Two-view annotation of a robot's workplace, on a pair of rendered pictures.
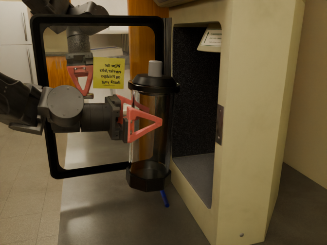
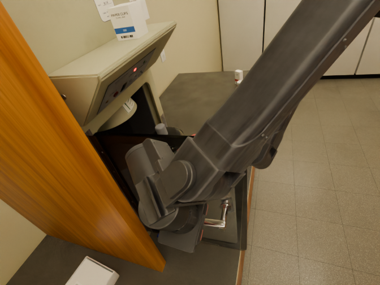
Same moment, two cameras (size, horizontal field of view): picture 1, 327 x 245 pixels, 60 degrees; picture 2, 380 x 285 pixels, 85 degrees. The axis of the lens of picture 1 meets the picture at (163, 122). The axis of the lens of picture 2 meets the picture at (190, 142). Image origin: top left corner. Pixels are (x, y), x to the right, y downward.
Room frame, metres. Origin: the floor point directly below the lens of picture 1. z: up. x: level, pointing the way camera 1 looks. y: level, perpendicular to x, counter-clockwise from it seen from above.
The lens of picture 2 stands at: (0.88, 0.38, 1.60)
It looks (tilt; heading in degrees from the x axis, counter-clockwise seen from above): 39 degrees down; 223
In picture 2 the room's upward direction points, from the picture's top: 13 degrees counter-clockwise
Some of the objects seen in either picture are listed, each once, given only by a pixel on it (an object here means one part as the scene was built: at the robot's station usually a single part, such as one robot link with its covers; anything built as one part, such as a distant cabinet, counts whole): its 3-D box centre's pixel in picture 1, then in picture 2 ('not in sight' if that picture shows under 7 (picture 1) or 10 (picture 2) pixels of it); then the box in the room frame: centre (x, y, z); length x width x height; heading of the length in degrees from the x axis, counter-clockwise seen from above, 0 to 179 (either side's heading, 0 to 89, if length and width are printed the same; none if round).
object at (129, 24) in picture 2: not in sight; (128, 21); (0.55, -0.01, 1.54); 0.05 x 0.05 x 0.06; 17
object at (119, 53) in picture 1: (105, 99); (180, 201); (0.70, 0.14, 1.19); 0.30 x 0.01 x 0.40; 109
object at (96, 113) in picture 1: (99, 117); not in sight; (0.54, 0.13, 1.19); 0.10 x 0.07 x 0.07; 19
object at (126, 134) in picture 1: (137, 120); not in sight; (0.53, 0.05, 1.19); 0.09 x 0.07 x 0.07; 109
